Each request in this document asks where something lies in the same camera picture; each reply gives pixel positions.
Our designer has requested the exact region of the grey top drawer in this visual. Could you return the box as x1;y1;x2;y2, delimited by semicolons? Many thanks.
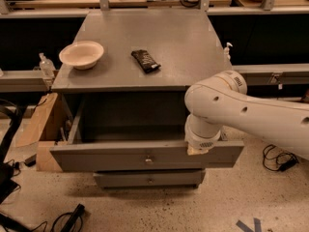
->
50;93;243;172

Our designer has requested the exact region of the grey drawer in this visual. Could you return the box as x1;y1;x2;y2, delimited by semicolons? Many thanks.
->
50;93;243;172
94;169;205;189

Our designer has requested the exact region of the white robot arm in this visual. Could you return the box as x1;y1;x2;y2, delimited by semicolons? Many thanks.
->
184;71;309;160

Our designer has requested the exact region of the grey bottom drawer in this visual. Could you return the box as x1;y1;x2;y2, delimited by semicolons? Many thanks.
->
94;169;205;189

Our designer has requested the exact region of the grey drawer cabinet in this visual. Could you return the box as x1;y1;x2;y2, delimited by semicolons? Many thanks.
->
51;9;241;189

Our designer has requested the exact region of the white pump bottle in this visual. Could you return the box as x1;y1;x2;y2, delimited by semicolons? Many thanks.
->
223;42;233;60

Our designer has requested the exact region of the black snack packet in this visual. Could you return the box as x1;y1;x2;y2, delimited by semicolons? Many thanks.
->
131;49;161;73

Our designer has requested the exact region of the black power strip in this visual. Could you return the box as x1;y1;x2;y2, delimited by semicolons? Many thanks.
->
50;204;85;232

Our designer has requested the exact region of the white bowl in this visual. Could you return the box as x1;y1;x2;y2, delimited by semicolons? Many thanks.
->
59;41;104;70

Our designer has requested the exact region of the cardboard box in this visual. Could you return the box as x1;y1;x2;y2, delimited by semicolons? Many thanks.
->
16;93;67;172

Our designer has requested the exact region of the clear sanitizer bottle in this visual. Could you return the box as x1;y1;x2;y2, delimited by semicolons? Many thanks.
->
39;53;56;78

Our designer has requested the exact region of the black chair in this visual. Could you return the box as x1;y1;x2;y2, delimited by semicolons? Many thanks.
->
0;99;25;205

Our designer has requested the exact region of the black cable with adapter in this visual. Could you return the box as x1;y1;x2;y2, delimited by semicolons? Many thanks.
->
261;143;299;173

